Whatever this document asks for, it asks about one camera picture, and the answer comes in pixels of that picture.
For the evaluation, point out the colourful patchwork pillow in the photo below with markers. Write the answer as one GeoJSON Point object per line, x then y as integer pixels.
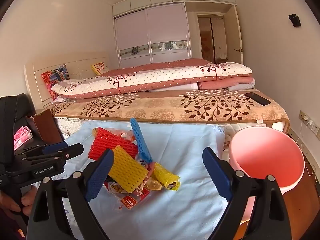
{"type": "Point", "coordinates": [56, 76]}

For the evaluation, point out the red clear snack wrapper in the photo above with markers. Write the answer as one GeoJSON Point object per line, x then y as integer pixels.
{"type": "Point", "coordinates": [130, 201]}

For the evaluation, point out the yellow foam fruit net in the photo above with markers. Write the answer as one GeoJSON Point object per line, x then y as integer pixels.
{"type": "Point", "coordinates": [127, 170]}

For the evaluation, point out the white wall socket plate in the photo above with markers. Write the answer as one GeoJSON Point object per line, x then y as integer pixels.
{"type": "Point", "coordinates": [317, 130]}

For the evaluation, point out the yellow floral pillow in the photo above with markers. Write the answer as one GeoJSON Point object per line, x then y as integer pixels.
{"type": "Point", "coordinates": [100, 68]}

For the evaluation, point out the light blue cloth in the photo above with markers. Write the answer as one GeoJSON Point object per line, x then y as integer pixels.
{"type": "Point", "coordinates": [190, 140]}

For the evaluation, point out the brown cardboard box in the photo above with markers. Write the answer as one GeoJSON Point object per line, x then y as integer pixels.
{"type": "Point", "coordinates": [45, 125]}

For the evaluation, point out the cream room door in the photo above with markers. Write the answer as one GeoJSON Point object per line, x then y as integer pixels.
{"type": "Point", "coordinates": [235, 35]}

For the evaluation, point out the cream wooden bed frame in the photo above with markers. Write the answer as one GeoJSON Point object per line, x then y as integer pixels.
{"type": "Point", "coordinates": [80, 65]}

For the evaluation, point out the white sliding-door wardrobe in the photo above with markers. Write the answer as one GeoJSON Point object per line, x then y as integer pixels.
{"type": "Point", "coordinates": [132, 30]}

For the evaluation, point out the brown hallway door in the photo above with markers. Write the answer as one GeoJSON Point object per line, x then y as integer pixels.
{"type": "Point", "coordinates": [220, 37]}

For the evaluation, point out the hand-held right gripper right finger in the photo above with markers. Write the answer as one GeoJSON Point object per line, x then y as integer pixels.
{"type": "Point", "coordinates": [220, 175]}

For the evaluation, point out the pink plastic bucket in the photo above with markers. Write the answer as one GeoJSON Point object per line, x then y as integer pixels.
{"type": "Point", "coordinates": [265, 160]}

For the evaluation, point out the pink patterned cloth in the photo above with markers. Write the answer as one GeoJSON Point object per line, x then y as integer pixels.
{"type": "Point", "coordinates": [22, 137]}

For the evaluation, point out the beige leaf-print blanket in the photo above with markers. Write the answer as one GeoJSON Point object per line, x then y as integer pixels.
{"type": "Point", "coordinates": [162, 107]}

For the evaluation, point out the dotted floral folded quilt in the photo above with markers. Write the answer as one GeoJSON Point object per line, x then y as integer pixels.
{"type": "Point", "coordinates": [162, 78]}

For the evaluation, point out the gold wall socket plate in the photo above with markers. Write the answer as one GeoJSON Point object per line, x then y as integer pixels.
{"type": "Point", "coordinates": [301, 113]}

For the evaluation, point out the black chair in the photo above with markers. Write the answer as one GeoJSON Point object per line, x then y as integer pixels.
{"type": "Point", "coordinates": [25, 105]}

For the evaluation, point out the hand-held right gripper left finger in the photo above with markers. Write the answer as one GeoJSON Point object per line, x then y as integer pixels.
{"type": "Point", "coordinates": [100, 175]}

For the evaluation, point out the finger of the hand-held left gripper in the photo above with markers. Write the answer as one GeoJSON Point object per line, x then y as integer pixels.
{"type": "Point", "coordinates": [53, 148]}
{"type": "Point", "coordinates": [72, 151]}

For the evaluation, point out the red foam fruit net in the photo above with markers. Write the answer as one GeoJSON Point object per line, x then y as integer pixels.
{"type": "Point", "coordinates": [110, 142]}

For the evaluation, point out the person's left hand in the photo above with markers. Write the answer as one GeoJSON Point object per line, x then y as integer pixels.
{"type": "Point", "coordinates": [28, 200]}

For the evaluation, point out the blue foam fruit net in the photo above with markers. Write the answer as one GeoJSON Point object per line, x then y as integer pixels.
{"type": "Point", "coordinates": [141, 142]}

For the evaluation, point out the black wall-mounted device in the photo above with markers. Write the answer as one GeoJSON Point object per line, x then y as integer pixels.
{"type": "Point", "coordinates": [295, 20]}

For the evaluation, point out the black smartphone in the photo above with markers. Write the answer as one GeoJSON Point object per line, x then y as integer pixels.
{"type": "Point", "coordinates": [257, 98]}

